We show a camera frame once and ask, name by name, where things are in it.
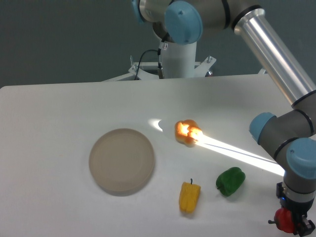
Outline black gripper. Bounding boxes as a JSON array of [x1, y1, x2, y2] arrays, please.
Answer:
[[276, 182, 314, 235]]

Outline orange bell pepper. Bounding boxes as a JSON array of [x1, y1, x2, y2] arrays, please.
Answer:
[[174, 119, 203, 147]]

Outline yellow bell pepper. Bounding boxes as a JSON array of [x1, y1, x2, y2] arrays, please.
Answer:
[[179, 178, 201, 213]]

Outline red bell pepper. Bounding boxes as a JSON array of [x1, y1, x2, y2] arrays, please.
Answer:
[[268, 207, 295, 234]]

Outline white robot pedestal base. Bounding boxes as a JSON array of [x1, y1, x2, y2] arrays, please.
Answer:
[[106, 24, 217, 82]]

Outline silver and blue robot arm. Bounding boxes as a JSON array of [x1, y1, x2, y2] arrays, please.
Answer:
[[131, 0, 316, 237]]

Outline beige round plate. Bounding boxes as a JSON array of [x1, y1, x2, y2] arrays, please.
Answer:
[[88, 128, 155, 196]]

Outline black cable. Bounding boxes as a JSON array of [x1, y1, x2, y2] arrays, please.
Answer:
[[134, 32, 171, 80]]

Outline green bell pepper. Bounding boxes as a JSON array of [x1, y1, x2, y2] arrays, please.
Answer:
[[216, 167, 246, 197]]

